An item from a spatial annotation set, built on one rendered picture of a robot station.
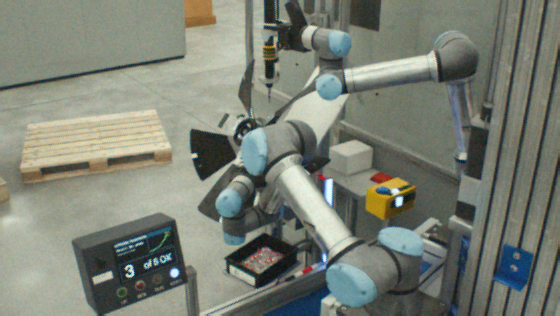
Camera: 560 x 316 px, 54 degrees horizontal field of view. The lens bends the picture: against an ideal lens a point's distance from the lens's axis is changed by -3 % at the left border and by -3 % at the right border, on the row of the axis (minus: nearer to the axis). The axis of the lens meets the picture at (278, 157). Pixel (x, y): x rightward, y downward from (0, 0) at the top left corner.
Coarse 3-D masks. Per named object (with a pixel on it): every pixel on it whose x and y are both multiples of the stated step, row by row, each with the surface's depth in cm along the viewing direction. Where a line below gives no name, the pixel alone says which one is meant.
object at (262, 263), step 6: (264, 246) 213; (258, 252) 209; (264, 252) 210; (270, 252) 209; (276, 252) 210; (246, 258) 206; (252, 258) 206; (258, 258) 206; (264, 258) 206; (270, 258) 206; (276, 258) 206; (246, 264) 203; (252, 264) 203; (258, 264) 203; (264, 264) 203; (270, 264) 203; (258, 270) 199
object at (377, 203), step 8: (384, 184) 208; (392, 184) 208; (400, 184) 208; (368, 192) 205; (376, 192) 203; (392, 192) 202; (400, 192) 203; (408, 192) 205; (368, 200) 206; (376, 200) 203; (384, 200) 199; (392, 200) 201; (368, 208) 207; (376, 208) 204; (384, 208) 200; (392, 208) 202; (400, 208) 205; (408, 208) 208; (384, 216) 201; (392, 216) 204
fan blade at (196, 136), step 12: (192, 132) 239; (204, 132) 233; (192, 144) 239; (204, 144) 234; (216, 144) 230; (228, 144) 227; (204, 156) 236; (216, 156) 232; (228, 156) 229; (204, 168) 237; (216, 168) 234
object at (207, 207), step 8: (232, 168) 216; (224, 176) 215; (216, 184) 215; (224, 184) 214; (208, 192) 215; (216, 192) 214; (208, 200) 214; (248, 200) 213; (200, 208) 214; (208, 208) 213; (208, 216) 213; (216, 216) 212
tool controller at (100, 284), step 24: (144, 216) 157; (168, 216) 154; (72, 240) 146; (96, 240) 142; (120, 240) 143; (144, 240) 146; (168, 240) 150; (96, 264) 138; (144, 264) 147; (168, 264) 151; (96, 288) 140; (144, 288) 147; (168, 288) 151; (96, 312) 142
